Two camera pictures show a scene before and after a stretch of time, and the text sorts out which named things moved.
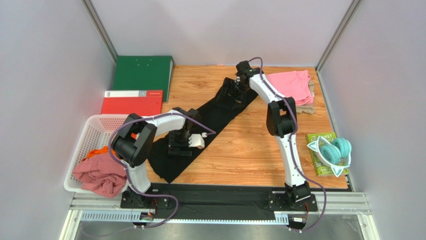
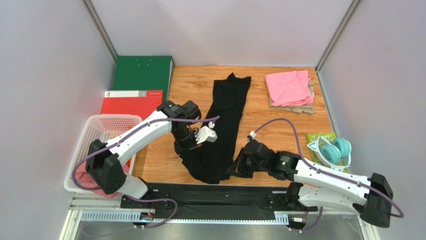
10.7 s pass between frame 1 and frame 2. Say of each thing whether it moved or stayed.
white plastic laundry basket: stayed
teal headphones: stayed
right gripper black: moved
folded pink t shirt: stayed
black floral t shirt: moved
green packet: stayed
